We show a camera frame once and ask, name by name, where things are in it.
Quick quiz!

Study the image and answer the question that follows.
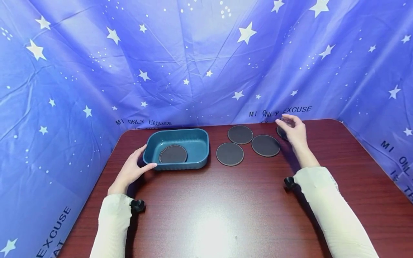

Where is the person's left hand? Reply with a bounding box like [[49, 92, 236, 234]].
[[107, 144, 158, 196]]

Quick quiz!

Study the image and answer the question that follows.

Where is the person's right hand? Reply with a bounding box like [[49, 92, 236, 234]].
[[275, 114, 309, 151]]

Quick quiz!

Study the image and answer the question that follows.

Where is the blue plastic rectangular tray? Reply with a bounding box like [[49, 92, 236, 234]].
[[142, 128, 210, 171]]

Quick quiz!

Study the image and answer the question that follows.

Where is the person's right forearm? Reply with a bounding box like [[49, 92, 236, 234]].
[[293, 143, 380, 258]]

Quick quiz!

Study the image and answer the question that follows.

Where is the person's left forearm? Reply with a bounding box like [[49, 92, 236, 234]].
[[89, 185, 133, 258]]

